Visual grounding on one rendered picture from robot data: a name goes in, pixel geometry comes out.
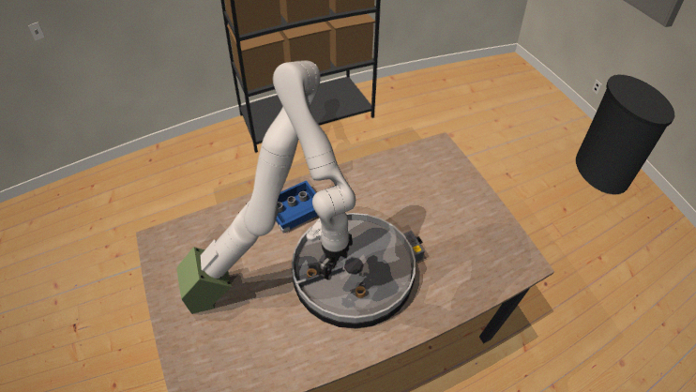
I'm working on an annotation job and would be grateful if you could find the blue crate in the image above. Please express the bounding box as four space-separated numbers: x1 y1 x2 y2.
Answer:
276 180 318 233

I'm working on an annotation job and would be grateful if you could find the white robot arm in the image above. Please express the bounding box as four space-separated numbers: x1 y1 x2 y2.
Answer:
201 61 356 279

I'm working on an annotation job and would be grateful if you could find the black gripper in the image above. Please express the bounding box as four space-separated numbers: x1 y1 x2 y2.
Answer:
318 234 353 280

